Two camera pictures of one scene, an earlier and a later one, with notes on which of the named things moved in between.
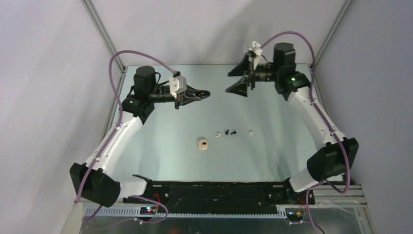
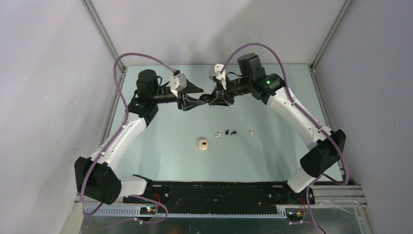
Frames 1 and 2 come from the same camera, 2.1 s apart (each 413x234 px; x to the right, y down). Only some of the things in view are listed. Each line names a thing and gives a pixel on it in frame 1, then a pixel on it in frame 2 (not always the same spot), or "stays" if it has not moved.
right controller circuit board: (294, 214) stays
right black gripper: (241, 68) to (219, 100)
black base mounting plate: (221, 197) stays
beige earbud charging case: (203, 144) stays
